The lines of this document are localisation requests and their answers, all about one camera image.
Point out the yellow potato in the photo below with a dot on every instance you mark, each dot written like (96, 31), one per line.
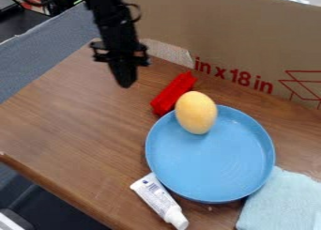
(196, 112)

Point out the light blue towel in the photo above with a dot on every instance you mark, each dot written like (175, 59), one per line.
(286, 205)

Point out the cardboard box wall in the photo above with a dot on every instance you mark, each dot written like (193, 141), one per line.
(260, 43)

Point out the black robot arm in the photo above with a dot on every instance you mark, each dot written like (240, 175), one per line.
(108, 7)

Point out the white cream tube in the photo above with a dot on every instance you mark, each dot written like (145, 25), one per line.
(155, 194)

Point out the red rectangular block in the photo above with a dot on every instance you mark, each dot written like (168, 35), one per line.
(181, 85)

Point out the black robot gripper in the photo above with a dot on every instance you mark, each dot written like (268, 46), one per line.
(120, 48)

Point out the grey fabric panel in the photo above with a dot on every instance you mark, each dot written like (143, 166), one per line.
(32, 53)

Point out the blue round plate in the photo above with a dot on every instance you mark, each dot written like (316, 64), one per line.
(216, 167)

